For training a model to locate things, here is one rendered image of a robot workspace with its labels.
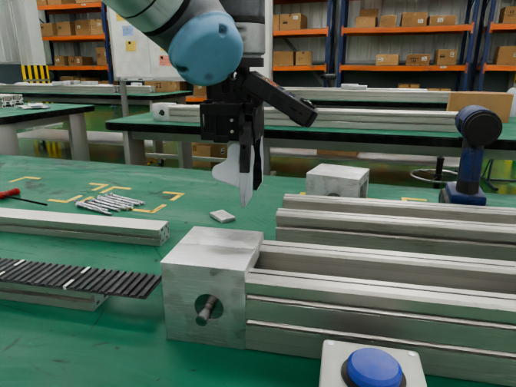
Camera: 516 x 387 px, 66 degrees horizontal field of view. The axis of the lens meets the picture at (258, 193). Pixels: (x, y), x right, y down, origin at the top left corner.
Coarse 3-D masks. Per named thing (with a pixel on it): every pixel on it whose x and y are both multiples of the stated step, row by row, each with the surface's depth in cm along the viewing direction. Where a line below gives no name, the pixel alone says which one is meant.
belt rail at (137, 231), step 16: (0, 208) 75; (0, 224) 73; (16, 224) 72; (32, 224) 70; (48, 224) 70; (64, 224) 69; (80, 224) 68; (96, 224) 68; (112, 224) 68; (128, 224) 68; (144, 224) 68; (160, 224) 68; (112, 240) 68; (128, 240) 67; (144, 240) 67; (160, 240) 66
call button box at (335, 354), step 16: (336, 352) 33; (400, 352) 33; (416, 352) 33; (320, 368) 32; (336, 368) 31; (416, 368) 31; (320, 384) 30; (336, 384) 30; (352, 384) 29; (400, 384) 29; (416, 384) 30
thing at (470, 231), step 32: (288, 224) 58; (320, 224) 56; (352, 224) 55; (384, 224) 54; (416, 224) 54; (448, 224) 53; (480, 224) 53; (512, 224) 53; (480, 256) 53; (512, 256) 52
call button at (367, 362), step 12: (372, 348) 32; (348, 360) 30; (360, 360) 30; (372, 360) 30; (384, 360) 30; (396, 360) 30; (348, 372) 30; (360, 372) 29; (372, 372) 29; (384, 372) 29; (396, 372) 29; (360, 384) 29; (372, 384) 28; (384, 384) 28; (396, 384) 29
